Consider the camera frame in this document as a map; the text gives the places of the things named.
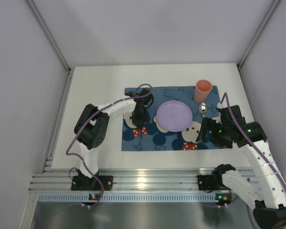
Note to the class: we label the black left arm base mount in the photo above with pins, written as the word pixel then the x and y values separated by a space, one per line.
pixel 82 183

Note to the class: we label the perforated cable duct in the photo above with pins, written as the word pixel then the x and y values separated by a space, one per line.
pixel 111 197

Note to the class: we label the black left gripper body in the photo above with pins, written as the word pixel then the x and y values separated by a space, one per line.
pixel 138 118

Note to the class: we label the metal spoon green handle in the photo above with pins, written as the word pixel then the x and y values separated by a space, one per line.
pixel 202 109

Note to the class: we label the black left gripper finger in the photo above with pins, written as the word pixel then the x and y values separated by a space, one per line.
pixel 135 119
pixel 145 117

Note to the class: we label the pink plastic cup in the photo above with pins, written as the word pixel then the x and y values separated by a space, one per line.
pixel 202 90

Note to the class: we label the blue cartoon mouse placemat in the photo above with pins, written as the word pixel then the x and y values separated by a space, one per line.
pixel 155 138

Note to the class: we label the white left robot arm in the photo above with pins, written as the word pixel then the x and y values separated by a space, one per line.
pixel 90 130

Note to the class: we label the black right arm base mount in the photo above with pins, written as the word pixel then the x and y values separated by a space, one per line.
pixel 207 183

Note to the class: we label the right aluminium frame post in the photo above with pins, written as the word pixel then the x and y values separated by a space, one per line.
pixel 258 33

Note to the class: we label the purple plastic plate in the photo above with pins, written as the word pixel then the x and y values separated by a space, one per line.
pixel 174 116

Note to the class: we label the aluminium front rail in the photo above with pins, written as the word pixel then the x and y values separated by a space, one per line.
pixel 127 180

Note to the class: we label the aluminium frame post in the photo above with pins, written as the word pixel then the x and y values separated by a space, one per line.
pixel 37 15
pixel 258 33

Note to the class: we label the left aluminium frame post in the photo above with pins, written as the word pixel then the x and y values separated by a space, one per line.
pixel 37 15

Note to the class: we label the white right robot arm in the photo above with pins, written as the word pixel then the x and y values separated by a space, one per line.
pixel 268 203

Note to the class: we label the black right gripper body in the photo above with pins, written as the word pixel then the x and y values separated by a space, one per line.
pixel 207 130

